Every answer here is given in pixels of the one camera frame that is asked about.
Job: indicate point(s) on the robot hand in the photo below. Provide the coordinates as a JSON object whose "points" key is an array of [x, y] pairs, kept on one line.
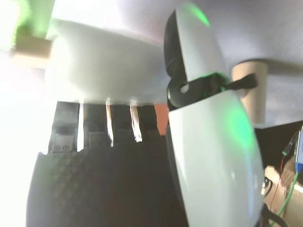
{"points": [[106, 184]]}

